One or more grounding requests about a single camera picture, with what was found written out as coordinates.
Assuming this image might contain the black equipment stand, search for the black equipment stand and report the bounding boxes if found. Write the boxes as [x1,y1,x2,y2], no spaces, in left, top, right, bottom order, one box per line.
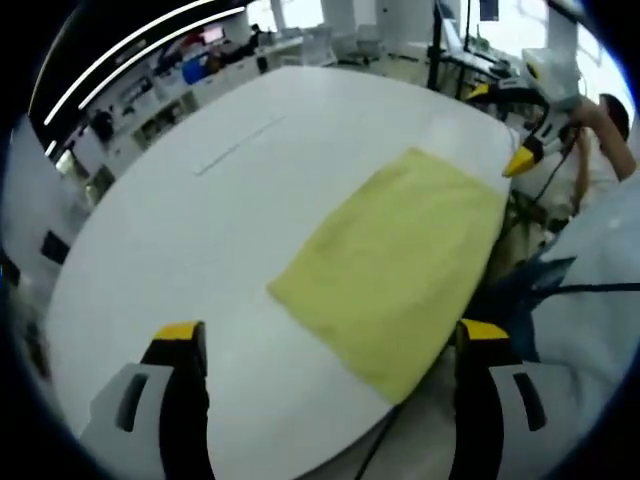
[427,0,506,101]

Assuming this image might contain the long ceiling light strip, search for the long ceiling light strip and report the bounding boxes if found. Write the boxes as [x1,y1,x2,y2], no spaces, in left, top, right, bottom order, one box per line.
[78,7,246,111]
[43,0,221,126]

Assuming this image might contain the person's head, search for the person's head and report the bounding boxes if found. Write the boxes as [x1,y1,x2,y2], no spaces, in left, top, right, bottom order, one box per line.
[598,92,631,139]

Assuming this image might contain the yellow blue grey garment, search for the yellow blue grey garment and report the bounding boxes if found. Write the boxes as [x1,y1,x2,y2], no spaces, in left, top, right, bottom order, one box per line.
[266,146,507,406]

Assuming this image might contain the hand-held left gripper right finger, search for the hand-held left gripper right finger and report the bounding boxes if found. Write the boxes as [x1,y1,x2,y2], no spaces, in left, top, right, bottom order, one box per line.
[449,317,581,480]

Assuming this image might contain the black chest strap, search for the black chest strap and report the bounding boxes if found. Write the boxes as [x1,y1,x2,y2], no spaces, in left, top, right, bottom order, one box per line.
[537,282,640,296]

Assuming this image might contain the blue container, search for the blue container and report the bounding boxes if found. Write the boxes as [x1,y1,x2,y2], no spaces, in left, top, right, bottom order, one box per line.
[182,55,210,84]

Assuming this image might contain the person's blue jeans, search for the person's blue jeans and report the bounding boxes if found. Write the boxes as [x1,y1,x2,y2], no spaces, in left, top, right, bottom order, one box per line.
[469,254,576,364]

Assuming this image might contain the black bin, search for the black bin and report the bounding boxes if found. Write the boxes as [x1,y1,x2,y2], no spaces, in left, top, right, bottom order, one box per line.
[42,229,69,265]

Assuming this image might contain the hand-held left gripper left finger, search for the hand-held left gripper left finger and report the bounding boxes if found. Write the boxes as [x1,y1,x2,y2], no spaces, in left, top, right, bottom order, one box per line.
[79,319,214,480]

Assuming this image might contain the person's right hand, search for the person's right hand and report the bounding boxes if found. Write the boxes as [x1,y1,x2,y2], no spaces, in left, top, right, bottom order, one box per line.
[559,95,600,144]

